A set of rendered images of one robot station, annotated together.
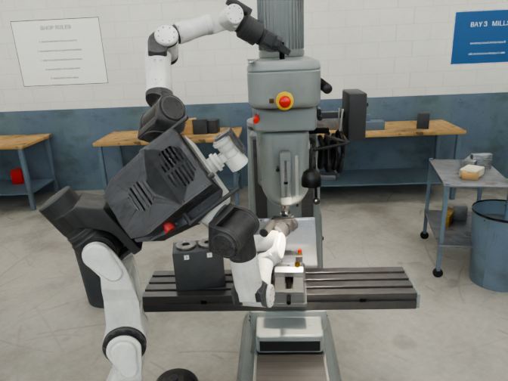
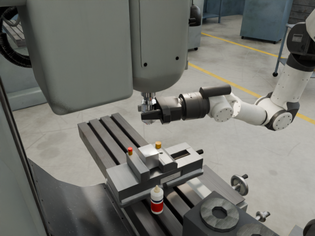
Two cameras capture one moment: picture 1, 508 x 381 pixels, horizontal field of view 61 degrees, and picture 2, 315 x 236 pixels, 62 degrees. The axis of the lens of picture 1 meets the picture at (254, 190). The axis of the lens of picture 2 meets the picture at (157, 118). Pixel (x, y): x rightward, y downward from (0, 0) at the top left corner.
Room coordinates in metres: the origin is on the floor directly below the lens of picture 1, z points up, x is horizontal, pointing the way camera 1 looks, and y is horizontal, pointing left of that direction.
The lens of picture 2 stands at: (2.10, 0.47, 1.62)
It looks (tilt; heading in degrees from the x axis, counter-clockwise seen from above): 31 degrees down; 235
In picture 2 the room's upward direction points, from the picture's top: straight up
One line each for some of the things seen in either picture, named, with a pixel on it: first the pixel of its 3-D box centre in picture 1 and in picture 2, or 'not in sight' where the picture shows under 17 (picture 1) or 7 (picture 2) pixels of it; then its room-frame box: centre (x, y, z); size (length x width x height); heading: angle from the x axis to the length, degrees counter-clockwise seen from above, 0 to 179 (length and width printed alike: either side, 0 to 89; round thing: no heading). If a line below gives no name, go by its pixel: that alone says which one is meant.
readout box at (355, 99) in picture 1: (354, 113); not in sight; (2.00, -0.49, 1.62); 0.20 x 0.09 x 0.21; 177
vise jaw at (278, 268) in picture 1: (289, 269); (161, 157); (1.66, -0.14, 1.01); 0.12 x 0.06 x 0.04; 84
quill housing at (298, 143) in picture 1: (285, 164); (145, 29); (1.72, -0.13, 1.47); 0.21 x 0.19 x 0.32; 87
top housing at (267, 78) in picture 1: (283, 79); not in sight; (1.73, -0.13, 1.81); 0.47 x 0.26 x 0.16; 177
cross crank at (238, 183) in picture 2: not in sight; (234, 188); (1.22, -0.10, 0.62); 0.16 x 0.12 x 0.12; 177
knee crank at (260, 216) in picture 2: not in sight; (255, 220); (1.20, 0.04, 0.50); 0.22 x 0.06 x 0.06; 177
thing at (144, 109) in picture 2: not in sight; (148, 112); (1.72, -0.13, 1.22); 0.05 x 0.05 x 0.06
